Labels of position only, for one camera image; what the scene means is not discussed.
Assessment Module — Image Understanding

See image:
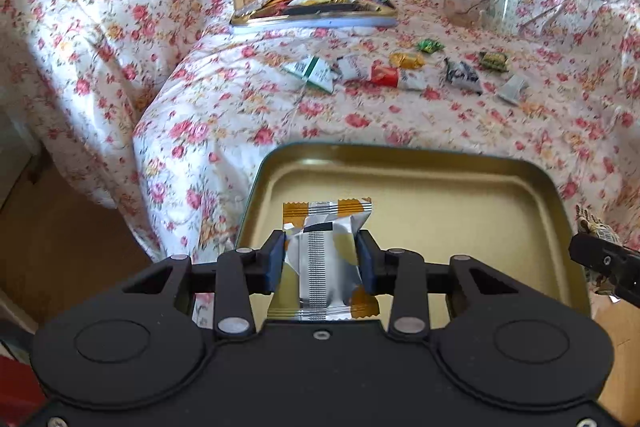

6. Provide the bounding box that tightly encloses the white brown text snack packet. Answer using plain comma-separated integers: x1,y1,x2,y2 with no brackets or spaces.
335,54,373,82

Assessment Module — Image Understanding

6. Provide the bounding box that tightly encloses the green yellow snack packet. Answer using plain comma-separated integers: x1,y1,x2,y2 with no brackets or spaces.
478,51,509,72

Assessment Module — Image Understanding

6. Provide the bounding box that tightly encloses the silver orange snack packet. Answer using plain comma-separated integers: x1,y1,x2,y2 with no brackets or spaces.
267,197,380,321

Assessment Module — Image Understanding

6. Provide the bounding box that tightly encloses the gold tin lid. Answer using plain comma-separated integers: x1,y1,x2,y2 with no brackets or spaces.
236,142,591,315

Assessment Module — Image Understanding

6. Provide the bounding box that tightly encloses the red white snack packet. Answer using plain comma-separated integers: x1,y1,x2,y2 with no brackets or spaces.
370,64,427,91

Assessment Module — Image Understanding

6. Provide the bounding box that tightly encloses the floral sofa cover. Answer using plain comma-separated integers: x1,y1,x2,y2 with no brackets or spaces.
1,0,639,262

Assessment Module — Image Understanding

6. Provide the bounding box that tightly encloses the small glass bowl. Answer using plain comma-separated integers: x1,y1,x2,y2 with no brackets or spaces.
442,0,487,28

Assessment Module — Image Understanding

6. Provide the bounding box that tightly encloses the brown patterned snack packet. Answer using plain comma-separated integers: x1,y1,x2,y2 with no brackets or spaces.
575,204,623,301

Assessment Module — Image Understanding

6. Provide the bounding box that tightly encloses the black white snack packet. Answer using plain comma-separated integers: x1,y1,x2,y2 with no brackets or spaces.
445,58,484,94

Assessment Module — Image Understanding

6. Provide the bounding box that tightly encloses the green wrapped candy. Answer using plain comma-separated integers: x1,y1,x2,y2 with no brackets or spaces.
416,38,445,54

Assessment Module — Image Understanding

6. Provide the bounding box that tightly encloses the green white snack packet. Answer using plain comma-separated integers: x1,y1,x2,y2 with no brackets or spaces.
281,55,336,93

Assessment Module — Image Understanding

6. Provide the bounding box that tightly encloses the gold wrapped candy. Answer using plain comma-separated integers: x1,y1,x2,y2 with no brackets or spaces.
390,52,426,72

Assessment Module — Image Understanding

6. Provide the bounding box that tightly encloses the gold tin tray with snacks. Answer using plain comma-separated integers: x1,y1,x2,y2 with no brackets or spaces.
230,0,398,32

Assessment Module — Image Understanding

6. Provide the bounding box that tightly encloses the white grey snack packet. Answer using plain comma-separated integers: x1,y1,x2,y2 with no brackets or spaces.
497,74,528,106

